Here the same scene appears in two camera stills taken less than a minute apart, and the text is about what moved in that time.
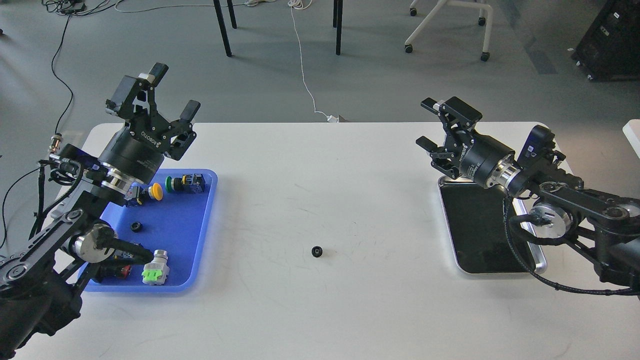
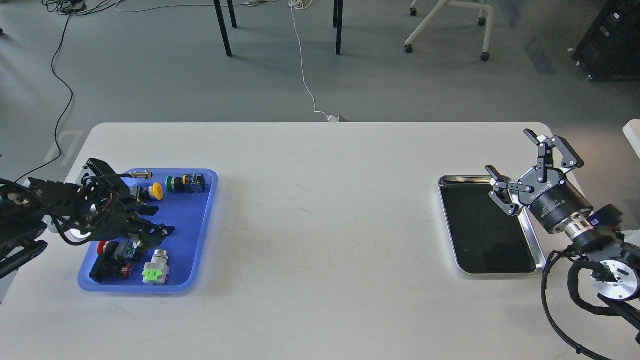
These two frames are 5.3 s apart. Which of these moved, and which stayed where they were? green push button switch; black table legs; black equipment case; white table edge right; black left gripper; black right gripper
Moved: black right gripper; black left gripper
Stayed: black equipment case; black table legs; white table edge right; green push button switch
